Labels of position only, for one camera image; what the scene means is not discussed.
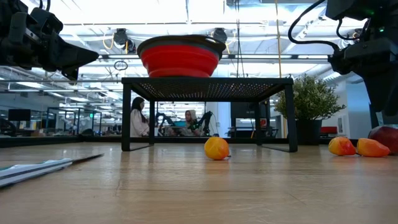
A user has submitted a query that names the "red collapsible bowl grey rim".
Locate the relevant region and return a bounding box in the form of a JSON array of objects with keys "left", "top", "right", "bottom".
[{"left": 136, "top": 34, "right": 227, "bottom": 78}]

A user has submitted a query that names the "black mesh metal rack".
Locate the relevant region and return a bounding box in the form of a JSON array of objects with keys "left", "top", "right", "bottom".
[{"left": 121, "top": 77, "right": 299, "bottom": 153}]

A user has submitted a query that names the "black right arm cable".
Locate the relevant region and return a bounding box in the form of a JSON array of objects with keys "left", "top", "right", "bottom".
[{"left": 287, "top": 0, "right": 341, "bottom": 52}]

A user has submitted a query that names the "yellow cable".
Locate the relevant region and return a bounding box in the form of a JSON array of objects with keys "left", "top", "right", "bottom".
[{"left": 274, "top": 0, "right": 283, "bottom": 78}]

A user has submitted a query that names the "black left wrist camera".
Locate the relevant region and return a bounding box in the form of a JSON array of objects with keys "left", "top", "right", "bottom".
[{"left": 30, "top": 6, "right": 64, "bottom": 37}]

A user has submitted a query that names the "person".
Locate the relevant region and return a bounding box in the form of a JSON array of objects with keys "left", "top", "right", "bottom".
[
  {"left": 129, "top": 96, "right": 150, "bottom": 138},
  {"left": 182, "top": 109, "right": 203, "bottom": 137}
]

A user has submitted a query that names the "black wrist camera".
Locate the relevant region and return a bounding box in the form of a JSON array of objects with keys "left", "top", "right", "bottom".
[
  {"left": 30, "top": 6, "right": 64, "bottom": 37},
  {"left": 325, "top": 0, "right": 377, "bottom": 21}
]

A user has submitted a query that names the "dark red pomegranate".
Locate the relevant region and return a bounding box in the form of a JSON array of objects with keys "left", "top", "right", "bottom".
[{"left": 368, "top": 125, "right": 398, "bottom": 156}]

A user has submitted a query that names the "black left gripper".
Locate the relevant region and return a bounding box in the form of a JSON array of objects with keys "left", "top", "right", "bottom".
[{"left": 0, "top": 0, "right": 100, "bottom": 82}]

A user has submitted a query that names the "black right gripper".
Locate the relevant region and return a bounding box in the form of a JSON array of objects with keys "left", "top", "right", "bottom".
[{"left": 328, "top": 17, "right": 398, "bottom": 117}]

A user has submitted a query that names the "yellow orange toy pear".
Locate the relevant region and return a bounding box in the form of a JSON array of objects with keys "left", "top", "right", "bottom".
[{"left": 203, "top": 136, "right": 233, "bottom": 161}]

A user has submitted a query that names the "orange pointed toy pear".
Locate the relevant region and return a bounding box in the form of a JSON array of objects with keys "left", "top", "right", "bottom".
[{"left": 356, "top": 138, "right": 391, "bottom": 158}]

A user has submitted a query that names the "knife with teal white handle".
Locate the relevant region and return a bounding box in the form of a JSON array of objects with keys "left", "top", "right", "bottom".
[{"left": 0, "top": 152, "right": 105, "bottom": 188}]

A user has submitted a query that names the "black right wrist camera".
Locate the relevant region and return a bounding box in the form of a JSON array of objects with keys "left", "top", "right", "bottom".
[{"left": 325, "top": 0, "right": 377, "bottom": 21}]

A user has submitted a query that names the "green potted plant black pot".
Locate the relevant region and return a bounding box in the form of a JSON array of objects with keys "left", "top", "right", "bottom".
[{"left": 274, "top": 73, "right": 346, "bottom": 146}]

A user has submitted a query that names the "small hanging cable loop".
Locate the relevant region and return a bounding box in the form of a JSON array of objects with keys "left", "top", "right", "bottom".
[{"left": 113, "top": 60, "right": 129, "bottom": 72}]

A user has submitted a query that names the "black hanging cable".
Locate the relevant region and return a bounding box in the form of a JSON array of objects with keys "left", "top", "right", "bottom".
[{"left": 235, "top": 0, "right": 245, "bottom": 78}]

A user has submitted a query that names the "small black monitor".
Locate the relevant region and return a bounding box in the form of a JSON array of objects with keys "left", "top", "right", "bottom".
[{"left": 8, "top": 108, "right": 32, "bottom": 122}]

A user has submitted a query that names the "black ceiling cord reel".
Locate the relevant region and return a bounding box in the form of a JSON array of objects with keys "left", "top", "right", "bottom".
[
  {"left": 212, "top": 27, "right": 229, "bottom": 44},
  {"left": 113, "top": 27, "right": 137, "bottom": 54}
]

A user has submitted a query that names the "red yellow toy pear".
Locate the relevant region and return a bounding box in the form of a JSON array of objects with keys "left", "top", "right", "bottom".
[{"left": 328, "top": 136, "right": 357, "bottom": 156}]

